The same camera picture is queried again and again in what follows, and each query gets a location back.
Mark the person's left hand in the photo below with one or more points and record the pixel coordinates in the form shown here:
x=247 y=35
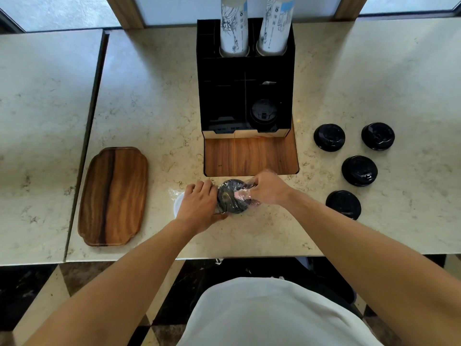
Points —
x=196 y=208

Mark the person's right hand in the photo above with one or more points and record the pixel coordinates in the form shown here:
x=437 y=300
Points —
x=271 y=189

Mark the person's left fingers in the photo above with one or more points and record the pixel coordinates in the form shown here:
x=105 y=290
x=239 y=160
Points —
x=204 y=189

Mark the person's right fingers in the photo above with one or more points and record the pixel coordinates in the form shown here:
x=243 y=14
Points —
x=248 y=192

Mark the black cup lid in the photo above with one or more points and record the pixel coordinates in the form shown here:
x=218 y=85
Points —
x=329 y=137
x=344 y=204
x=232 y=196
x=377 y=136
x=359 y=170

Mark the white paper cup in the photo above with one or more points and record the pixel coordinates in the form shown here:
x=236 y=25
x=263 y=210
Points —
x=179 y=204

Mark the person's left forearm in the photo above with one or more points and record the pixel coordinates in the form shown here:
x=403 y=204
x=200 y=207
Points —
x=108 y=288

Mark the person's right forearm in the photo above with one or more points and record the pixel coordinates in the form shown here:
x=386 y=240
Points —
x=374 y=270

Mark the stack of black lids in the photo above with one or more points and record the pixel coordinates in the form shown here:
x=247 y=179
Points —
x=264 y=113

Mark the wooden serving tray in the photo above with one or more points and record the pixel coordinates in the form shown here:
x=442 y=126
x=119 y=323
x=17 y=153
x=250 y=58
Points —
x=113 y=196

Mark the black cup and lid organizer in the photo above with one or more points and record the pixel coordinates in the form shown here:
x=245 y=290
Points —
x=245 y=90

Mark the person's white shirt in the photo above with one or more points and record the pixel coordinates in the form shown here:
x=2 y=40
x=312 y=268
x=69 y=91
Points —
x=277 y=313

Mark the stack of printed paper cups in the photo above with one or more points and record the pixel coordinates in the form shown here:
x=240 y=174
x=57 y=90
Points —
x=234 y=25
x=275 y=25

